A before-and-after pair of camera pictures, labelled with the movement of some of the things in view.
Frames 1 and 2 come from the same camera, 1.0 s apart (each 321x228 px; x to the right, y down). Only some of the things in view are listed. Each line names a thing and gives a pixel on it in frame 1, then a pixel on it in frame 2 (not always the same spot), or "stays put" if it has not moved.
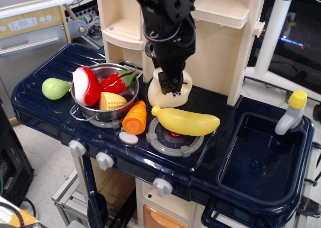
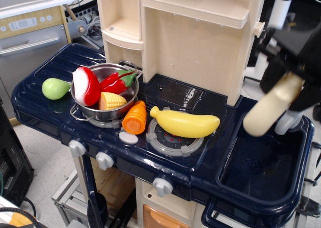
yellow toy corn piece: x=111 y=101 stays put
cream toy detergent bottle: x=156 y=97 → x=273 y=105
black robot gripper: x=170 y=52 → x=297 y=51
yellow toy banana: x=185 y=122 stays put
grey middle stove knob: x=105 y=160 stays put
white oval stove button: x=128 y=138 stays put
